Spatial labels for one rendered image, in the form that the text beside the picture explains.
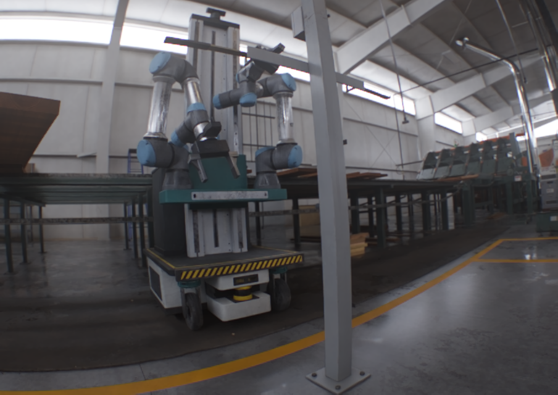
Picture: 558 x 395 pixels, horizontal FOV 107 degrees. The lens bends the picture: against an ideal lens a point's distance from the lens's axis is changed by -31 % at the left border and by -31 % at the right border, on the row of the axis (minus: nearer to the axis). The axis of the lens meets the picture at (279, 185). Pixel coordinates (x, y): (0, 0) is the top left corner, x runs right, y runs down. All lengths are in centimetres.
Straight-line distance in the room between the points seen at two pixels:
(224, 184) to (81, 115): 729
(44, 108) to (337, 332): 111
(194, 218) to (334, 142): 96
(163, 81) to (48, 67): 801
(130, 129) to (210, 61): 676
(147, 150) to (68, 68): 798
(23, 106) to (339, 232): 102
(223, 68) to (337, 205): 132
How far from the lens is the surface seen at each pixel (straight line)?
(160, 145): 135
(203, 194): 141
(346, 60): 1129
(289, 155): 154
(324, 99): 89
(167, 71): 141
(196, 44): 83
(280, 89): 164
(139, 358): 125
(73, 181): 211
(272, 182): 159
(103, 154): 750
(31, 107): 103
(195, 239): 160
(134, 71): 920
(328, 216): 85
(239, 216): 170
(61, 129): 857
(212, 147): 109
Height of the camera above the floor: 56
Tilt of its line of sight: 5 degrees up
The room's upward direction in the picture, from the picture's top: 3 degrees counter-clockwise
